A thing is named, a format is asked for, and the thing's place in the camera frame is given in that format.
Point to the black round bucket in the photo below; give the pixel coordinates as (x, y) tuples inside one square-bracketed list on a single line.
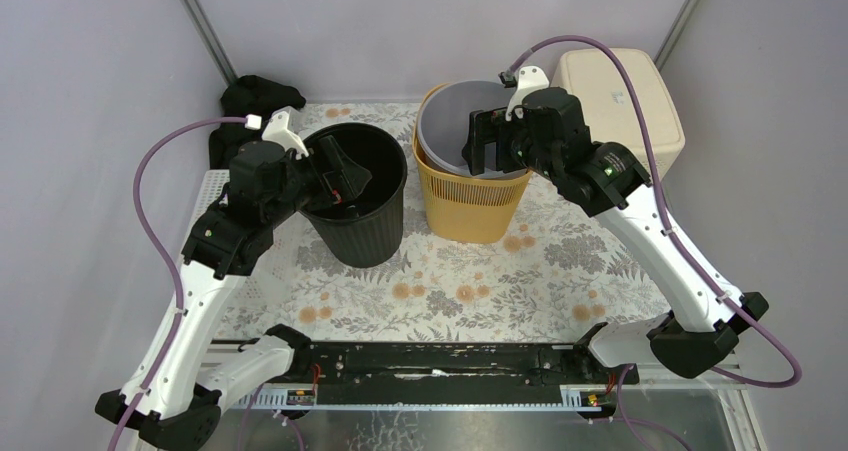
[(367, 231)]

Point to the grey bucket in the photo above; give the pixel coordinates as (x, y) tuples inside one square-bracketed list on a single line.
[(444, 121)]

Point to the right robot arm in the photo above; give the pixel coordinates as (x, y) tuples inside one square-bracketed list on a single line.
[(607, 181)]

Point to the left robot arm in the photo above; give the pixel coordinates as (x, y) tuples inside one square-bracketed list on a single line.
[(169, 401)]

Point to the yellow plastic waste basket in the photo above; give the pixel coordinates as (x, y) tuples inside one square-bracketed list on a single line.
[(467, 209)]

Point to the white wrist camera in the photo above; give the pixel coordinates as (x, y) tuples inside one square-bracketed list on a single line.
[(278, 129), (525, 81)]

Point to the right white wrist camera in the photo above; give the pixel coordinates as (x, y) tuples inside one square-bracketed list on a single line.
[(525, 81)]

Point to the white perforated basket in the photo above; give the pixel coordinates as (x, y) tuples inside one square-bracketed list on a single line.
[(276, 272)]

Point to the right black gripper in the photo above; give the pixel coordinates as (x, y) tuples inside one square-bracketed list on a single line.
[(485, 127)]

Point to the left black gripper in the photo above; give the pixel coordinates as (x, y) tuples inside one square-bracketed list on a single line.
[(324, 169)]

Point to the floral patterned table mat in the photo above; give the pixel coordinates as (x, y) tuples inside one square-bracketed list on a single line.
[(553, 275)]

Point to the black crumpled cloth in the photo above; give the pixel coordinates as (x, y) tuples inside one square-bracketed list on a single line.
[(249, 94)]

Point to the cream large container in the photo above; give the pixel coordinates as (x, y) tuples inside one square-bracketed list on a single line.
[(607, 106)]

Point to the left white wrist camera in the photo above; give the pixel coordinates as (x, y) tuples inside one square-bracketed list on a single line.
[(278, 129)]

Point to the aluminium frame rail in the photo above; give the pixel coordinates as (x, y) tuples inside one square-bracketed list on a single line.
[(589, 406)]

